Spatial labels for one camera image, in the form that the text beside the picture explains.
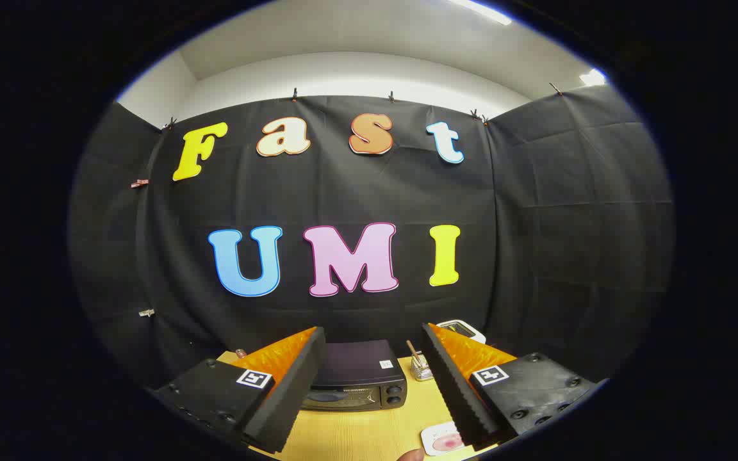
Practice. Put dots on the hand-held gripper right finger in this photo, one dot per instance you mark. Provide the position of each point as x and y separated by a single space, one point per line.
455 390

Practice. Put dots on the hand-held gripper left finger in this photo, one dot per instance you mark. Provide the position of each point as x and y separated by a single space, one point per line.
292 397

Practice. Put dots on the pink round meat slice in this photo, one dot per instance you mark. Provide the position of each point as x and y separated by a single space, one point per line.
449 442

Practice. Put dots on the white square tray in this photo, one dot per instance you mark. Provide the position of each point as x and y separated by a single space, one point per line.
432 443

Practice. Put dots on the black toaster oven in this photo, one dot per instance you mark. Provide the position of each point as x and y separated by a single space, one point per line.
356 365

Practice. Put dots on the white toaster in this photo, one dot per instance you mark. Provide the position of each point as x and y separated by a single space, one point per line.
465 330

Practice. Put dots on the wooden utensil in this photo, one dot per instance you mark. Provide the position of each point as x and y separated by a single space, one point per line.
412 350

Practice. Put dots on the black backdrop cloth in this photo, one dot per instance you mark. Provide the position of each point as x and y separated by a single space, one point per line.
343 192

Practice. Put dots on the red clip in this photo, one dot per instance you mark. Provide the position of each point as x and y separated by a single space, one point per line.
139 184

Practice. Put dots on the row of small dark clamps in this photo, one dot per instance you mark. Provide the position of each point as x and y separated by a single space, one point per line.
294 95

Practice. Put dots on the small ceiling light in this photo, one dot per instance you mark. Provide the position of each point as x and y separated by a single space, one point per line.
592 78

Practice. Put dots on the long ceiling light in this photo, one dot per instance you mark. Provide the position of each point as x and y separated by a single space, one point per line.
481 11

